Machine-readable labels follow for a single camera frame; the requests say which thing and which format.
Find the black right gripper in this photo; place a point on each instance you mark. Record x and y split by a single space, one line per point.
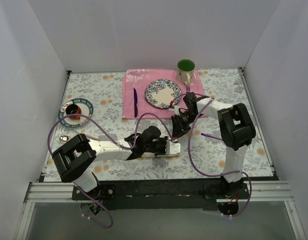
180 122

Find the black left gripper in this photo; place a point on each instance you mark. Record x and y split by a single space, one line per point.
163 145

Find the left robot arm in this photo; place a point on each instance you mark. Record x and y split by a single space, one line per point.
74 158

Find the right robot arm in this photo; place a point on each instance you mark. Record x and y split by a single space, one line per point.
237 132

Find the cream mug green inside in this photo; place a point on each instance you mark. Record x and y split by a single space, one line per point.
185 71

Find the purple spoon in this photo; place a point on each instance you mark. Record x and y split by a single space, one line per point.
210 136

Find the blue floral plate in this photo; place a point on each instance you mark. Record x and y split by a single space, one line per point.
160 93

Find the pink satin placemat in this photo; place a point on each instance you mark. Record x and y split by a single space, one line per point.
156 75

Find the purple knife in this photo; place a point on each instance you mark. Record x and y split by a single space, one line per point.
135 103

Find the floral patterned tablecloth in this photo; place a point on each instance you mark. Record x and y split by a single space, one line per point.
134 126

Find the teal rimmed saucer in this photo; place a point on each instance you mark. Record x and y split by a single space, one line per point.
87 110

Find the orange brown small cup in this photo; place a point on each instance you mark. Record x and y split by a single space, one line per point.
73 109

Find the rose gold spoon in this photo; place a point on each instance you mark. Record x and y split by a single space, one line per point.
64 138

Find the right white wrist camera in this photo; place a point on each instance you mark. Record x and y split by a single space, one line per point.
176 109

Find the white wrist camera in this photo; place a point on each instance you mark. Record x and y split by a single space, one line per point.
176 109
172 148

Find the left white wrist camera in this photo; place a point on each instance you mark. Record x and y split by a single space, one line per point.
172 148

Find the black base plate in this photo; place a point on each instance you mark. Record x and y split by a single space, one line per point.
201 193

